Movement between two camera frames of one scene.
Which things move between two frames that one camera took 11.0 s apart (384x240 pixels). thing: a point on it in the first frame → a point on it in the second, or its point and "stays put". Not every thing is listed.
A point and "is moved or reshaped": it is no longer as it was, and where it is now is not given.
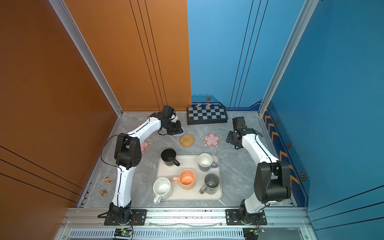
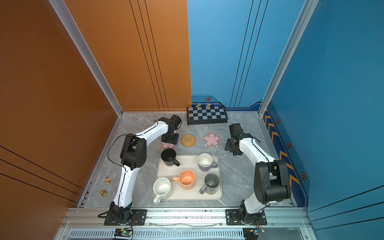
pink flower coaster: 145,145 is moved or reshaped
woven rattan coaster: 186,140 stays put
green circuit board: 124,232 stays put
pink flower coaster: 211,140 stays put
